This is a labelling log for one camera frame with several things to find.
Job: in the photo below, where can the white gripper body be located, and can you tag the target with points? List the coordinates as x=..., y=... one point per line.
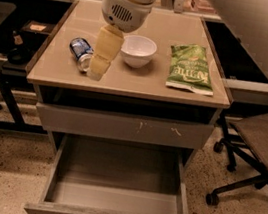
x=123, y=13

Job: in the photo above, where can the black office chair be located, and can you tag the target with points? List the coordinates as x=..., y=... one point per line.
x=251, y=144

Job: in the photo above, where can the closed top drawer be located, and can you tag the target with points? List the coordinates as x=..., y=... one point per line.
x=125, y=127

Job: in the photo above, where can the open middle drawer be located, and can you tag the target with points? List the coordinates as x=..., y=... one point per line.
x=93, y=175

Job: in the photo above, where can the grey drawer cabinet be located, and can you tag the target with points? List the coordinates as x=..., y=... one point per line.
x=140, y=92

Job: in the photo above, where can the black device under desk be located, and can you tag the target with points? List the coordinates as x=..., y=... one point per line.
x=20, y=54

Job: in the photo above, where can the green chip bag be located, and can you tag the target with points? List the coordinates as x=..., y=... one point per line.
x=189, y=70

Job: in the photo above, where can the white bowl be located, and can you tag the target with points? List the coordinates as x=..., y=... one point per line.
x=137, y=51

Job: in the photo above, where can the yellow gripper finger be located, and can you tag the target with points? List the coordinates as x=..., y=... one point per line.
x=109, y=42

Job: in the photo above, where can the blue pepsi can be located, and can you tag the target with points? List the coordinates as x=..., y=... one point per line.
x=82, y=52

